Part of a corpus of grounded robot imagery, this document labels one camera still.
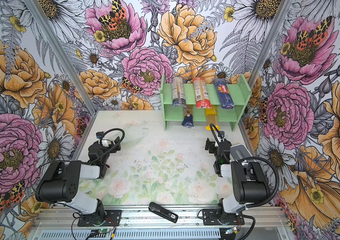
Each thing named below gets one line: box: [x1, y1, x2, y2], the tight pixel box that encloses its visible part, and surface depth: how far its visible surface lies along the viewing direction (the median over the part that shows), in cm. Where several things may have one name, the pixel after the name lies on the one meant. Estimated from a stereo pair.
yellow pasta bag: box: [205, 105, 220, 131], surface depth 101 cm
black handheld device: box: [148, 202, 179, 224], surface depth 74 cm
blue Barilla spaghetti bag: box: [213, 77, 235, 110], surface depth 88 cm
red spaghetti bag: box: [192, 77, 212, 109], surface depth 89 cm
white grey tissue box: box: [230, 143, 253, 161], surface depth 95 cm
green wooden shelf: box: [160, 73, 253, 132], surface depth 98 cm
